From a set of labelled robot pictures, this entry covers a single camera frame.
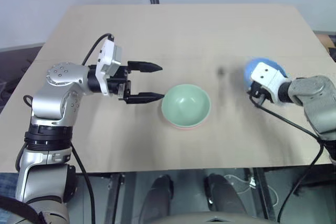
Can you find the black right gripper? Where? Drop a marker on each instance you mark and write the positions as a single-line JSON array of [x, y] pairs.
[[256, 90]]

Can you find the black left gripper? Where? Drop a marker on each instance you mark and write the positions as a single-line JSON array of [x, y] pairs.
[[118, 77]]

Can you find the blue bowl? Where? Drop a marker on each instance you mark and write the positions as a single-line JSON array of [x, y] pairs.
[[249, 69]]

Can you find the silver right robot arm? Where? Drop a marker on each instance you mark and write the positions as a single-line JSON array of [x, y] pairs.
[[315, 103]]

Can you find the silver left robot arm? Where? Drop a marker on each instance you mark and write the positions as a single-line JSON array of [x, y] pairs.
[[55, 98]]

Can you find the green bowl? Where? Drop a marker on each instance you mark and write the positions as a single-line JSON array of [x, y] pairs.
[[186, 108]]

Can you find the brown cardboard box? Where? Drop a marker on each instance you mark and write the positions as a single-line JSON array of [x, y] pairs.
[[326, 43]]

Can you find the black table leg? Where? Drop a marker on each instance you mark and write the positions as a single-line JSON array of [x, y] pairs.
[[262, 195], [114, 197]]

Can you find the dark rounded robot leg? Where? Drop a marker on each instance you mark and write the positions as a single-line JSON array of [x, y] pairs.
[[225, 195], [157, 200]]

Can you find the grey robot torso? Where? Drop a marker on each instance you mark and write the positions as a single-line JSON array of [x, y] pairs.
[[212, 218]]

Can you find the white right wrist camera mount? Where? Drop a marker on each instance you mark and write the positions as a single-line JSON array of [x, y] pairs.
[[267, 79]]

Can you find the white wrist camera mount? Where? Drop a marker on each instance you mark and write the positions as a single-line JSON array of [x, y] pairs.
[[107, 58], [267, 79]]

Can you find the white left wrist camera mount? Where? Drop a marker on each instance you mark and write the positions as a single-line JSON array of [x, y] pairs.
[[107, 58]]

